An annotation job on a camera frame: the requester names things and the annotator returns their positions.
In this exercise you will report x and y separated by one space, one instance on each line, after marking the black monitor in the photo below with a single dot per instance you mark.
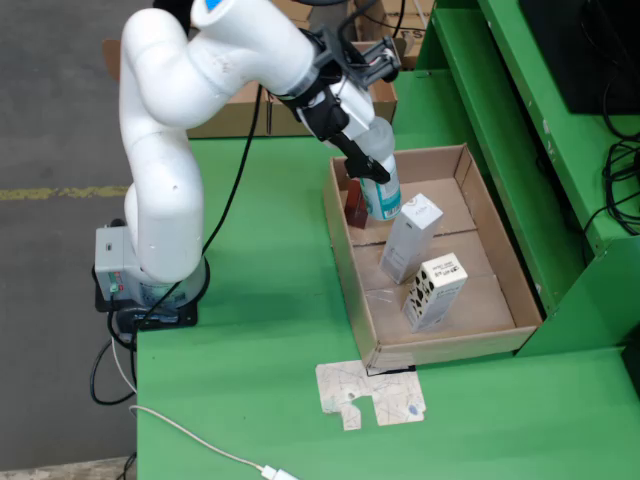
575 50

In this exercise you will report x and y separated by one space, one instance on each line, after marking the grey robot base unit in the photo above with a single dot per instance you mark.
107 260

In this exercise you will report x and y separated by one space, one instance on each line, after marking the printed brown cardboard box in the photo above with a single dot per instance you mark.
415 30

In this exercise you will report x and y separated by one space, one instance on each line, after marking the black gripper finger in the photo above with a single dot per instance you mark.
367 167

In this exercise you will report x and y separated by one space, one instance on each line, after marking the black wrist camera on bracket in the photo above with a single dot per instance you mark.
380 65

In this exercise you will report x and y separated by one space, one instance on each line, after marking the open brown cardboard box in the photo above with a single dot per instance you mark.
385 110
235 120

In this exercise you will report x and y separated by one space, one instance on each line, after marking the white bottle with teal label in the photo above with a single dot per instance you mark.
382 200

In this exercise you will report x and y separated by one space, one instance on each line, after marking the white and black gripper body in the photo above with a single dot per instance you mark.
330 117

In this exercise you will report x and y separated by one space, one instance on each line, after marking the dark red carton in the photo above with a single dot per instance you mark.
355 210

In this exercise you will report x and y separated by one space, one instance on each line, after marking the white patterned paper cutout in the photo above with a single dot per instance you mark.
390 395

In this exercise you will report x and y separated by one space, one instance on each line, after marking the tall white carton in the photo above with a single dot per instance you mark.
410 240

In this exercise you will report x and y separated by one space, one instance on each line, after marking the cow print hand cream box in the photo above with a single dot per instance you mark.
435 300

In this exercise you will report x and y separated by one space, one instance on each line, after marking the shallow cardboard tray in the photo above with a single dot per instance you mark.
475 310

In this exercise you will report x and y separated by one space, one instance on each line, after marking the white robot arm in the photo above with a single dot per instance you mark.
160 175

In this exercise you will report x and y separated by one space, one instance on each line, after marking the green metal shelf unit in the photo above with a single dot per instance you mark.
500 150

